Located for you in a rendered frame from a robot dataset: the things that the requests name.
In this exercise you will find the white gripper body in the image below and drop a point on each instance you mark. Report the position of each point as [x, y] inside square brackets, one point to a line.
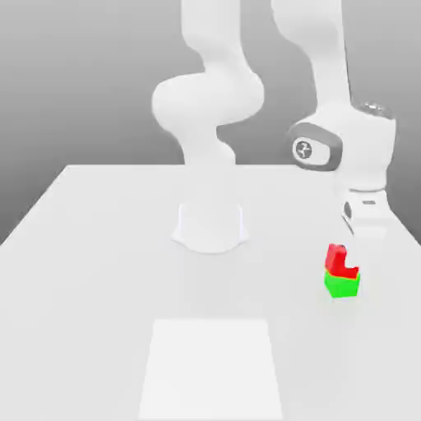
[368, 232]

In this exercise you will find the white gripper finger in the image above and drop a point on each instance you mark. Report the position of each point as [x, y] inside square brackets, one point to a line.
[352, 257]

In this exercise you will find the small red cube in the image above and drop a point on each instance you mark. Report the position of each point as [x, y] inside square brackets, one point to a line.
[334, 263]

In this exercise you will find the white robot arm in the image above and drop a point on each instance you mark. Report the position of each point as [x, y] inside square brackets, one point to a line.
[210, 98]

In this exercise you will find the small green cube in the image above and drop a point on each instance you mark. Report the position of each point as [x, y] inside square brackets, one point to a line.
[342, 287]

